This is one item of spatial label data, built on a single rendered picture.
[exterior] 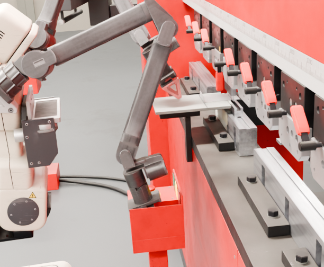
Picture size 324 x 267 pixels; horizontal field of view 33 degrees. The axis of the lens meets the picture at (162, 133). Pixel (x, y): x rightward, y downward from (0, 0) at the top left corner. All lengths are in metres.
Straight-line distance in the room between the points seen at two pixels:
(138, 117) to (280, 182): 0.45
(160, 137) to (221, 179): 1.30
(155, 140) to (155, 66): 1.36
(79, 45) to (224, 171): 0.57
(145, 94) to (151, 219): 0.37
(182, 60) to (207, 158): 1.10
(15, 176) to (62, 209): 1.67
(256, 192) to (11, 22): 0.87
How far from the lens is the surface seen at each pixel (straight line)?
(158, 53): 1.54
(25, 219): 1.89
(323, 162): 1.04
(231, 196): 1.51
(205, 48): 1.95
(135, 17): 1.55
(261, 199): 1.43
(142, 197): 1.61
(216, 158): 1.76
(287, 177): 1.40
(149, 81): 1.55
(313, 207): 1.26
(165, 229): 1.65
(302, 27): 1.10
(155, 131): 2.86
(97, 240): 3.08
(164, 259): 1.78
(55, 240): 3.15
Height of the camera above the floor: 1.55
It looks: 20 degrees down
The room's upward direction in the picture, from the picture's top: 4 degrees counter-clockwise
